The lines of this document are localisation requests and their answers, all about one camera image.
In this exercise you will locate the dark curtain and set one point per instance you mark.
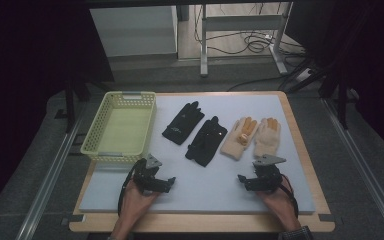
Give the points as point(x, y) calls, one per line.
point(376, 66)
point(20, 66)

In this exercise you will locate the white metal desk frame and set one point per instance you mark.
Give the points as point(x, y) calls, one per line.
point(243, 23)

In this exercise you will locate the white power strip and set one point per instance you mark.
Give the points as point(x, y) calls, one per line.
point(304, 75)

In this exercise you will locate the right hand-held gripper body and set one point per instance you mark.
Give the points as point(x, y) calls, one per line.
point(268, 178)

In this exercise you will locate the person's right hand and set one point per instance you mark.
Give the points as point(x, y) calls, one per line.
point(281, 201)

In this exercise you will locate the black glove with white print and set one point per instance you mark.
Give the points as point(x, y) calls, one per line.
point(183, 123)

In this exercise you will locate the white cabinet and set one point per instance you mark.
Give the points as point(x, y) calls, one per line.
point(133, 30)

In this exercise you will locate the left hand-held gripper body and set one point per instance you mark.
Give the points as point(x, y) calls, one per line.
point(146, 176)

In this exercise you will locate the fluffy beige glove orange fingers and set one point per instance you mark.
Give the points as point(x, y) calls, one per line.
point(267, 138)

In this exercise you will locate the plain black glove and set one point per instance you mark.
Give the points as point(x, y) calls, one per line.
point(206, 141)

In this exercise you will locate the black metal stand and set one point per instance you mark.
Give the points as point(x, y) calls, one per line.
point(341, 106)
point(69, 106)

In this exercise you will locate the aluminium floor rail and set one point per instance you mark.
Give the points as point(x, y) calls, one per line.
point(363, 166)
point(48, 183)

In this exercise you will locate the pale green plastic basket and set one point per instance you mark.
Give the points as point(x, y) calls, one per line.
point(121, 128)

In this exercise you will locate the beige glove with orange bobble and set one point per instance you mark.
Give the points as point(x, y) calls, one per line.
point(236, 141)

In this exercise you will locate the person's left hand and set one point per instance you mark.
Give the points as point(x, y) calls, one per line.
point(135, 203)

